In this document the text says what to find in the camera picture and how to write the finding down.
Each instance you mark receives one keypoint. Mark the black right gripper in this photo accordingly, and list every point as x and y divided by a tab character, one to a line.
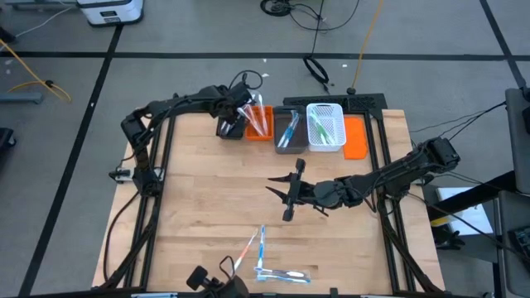
304	194

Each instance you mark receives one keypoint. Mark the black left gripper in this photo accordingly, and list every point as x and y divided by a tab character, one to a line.
232	99

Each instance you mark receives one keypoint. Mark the blue white toothbrush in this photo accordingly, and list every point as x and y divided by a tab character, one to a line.
261	244
293	126
285	134
285	279

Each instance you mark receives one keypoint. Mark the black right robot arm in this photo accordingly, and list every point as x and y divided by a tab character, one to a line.
393	174

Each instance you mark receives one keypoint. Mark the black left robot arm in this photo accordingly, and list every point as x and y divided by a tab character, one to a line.
134	128

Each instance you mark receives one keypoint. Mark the black plastic basket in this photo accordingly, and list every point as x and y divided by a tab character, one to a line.
219	132

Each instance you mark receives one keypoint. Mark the orange plastic basket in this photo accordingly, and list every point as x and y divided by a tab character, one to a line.
248	134

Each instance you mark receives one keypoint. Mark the grey plastic bin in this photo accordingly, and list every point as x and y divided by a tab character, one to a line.
302	136

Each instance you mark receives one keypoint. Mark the white perforated plastic basket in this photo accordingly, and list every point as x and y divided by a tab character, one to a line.
339	124

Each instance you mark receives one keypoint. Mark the orange flat lid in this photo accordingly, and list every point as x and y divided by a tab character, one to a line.
355	138

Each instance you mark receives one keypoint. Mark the black perforated lid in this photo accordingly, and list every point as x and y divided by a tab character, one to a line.
331	100

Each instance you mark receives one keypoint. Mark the black table clamp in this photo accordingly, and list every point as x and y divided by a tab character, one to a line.
333	292

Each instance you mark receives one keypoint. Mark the grey metal mounting plate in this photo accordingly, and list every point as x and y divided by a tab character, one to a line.
118	176

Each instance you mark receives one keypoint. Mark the white black box appliance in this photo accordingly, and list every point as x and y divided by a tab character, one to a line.
109	10

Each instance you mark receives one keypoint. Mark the white label strip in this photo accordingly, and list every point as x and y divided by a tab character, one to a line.
153	295

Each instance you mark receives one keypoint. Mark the white paper sheet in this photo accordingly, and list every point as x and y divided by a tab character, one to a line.
468	215

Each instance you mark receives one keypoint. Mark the black desk beam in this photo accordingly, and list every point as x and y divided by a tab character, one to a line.
476	196

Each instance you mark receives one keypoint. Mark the grey metal foot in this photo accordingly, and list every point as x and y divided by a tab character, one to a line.
20	97

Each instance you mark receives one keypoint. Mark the black caster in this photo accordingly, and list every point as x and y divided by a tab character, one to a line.
6	138

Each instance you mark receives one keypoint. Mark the person's foot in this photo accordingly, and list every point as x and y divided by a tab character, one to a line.
6	35

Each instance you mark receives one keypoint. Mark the black keyboard device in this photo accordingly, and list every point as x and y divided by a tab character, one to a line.
521	242

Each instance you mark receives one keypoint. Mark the grey panel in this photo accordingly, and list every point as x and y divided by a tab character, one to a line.
513	273

